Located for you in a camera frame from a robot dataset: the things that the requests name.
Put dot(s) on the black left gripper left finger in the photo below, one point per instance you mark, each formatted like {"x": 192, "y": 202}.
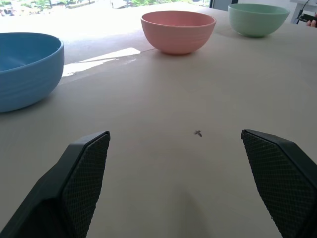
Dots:
{"x": 74, "y": 188}

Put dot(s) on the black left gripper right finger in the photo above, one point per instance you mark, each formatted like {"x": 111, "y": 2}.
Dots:
{"x": 280, "y": 178}

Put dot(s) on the person's hand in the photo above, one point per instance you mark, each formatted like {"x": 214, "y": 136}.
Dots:
{"x": 312, "y": 23}

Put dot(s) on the blue plastic bowl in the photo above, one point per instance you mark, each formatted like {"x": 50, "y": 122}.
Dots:
{"x": 27, "y": 74}

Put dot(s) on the green plastic bowl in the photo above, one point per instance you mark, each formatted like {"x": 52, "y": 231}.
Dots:
{"x": 257, "y": 19}

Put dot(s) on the black handheld device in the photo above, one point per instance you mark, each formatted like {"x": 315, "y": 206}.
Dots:
{"x": 306, "y": 17}

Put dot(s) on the white table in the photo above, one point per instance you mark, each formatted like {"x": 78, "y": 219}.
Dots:
{"x": 297, "y": 10}

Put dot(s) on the red plastic bowl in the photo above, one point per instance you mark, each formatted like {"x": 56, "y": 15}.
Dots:
{"x": 177, "y": 32}

